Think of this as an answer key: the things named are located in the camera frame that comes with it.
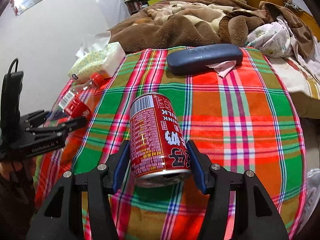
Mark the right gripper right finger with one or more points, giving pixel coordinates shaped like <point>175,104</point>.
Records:
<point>256,216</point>

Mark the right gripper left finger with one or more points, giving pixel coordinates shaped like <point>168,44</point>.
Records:
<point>60,216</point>

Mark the clear plastic bottle red label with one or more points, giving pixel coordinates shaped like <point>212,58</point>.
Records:
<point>73,103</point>

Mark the red milk drink can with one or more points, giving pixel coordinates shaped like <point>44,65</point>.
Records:
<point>158,152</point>

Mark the white round trash bin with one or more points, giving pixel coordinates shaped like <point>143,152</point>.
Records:
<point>312,196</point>

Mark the person left hand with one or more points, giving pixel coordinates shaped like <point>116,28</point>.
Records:
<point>6,168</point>

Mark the tissue pack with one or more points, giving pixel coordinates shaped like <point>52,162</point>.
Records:
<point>97,54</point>

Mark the plaid tablecloth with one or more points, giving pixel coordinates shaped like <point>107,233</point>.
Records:
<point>244,121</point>

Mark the dark blue glasses case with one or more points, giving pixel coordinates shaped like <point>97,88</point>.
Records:
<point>196,60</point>

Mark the brown fleece blanket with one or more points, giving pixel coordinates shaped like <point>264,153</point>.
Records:
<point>196,23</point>

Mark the white crumpled bedding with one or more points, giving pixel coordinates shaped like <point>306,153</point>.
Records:
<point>277,42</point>

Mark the wooden headboard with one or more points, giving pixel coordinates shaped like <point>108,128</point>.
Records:
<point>308,20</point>

